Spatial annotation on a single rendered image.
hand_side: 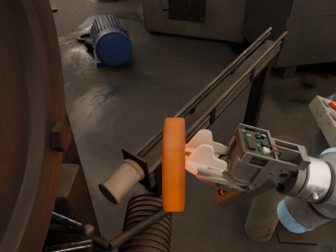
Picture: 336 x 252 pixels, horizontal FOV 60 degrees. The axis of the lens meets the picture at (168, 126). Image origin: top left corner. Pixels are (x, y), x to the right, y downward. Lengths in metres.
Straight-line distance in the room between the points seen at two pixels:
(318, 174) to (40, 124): 0.42
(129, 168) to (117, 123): 1.24
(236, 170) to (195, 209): 0.98
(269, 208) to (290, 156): 0.71
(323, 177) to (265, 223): 0.77
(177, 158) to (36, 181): 0.23
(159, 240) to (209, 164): 0.34
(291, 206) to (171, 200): 0.28
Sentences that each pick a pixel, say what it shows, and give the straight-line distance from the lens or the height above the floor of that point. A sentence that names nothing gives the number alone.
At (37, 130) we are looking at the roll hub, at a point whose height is 1.05.
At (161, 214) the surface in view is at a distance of 0.74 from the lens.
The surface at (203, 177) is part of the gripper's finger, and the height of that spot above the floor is 0.83.
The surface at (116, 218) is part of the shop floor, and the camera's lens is 1.43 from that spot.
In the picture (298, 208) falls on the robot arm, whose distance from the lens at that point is 0.63.
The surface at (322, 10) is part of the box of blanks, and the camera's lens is 2.36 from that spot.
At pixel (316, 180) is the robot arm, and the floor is 0.83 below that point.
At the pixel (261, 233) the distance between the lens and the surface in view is 1.34.
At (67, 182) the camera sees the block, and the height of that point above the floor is 0.80.
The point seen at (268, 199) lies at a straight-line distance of 1.16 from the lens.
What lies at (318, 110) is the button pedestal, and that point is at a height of 0.60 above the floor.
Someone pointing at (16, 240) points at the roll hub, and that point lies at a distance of 0.22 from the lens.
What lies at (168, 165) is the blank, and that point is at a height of 0.88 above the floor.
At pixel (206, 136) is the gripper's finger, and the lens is 0.47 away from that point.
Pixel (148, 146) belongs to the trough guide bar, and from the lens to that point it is 0.76.
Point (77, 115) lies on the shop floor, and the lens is 2.02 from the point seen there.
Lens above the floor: 1.19
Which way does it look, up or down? 40 degrees down
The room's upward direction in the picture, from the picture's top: straight up
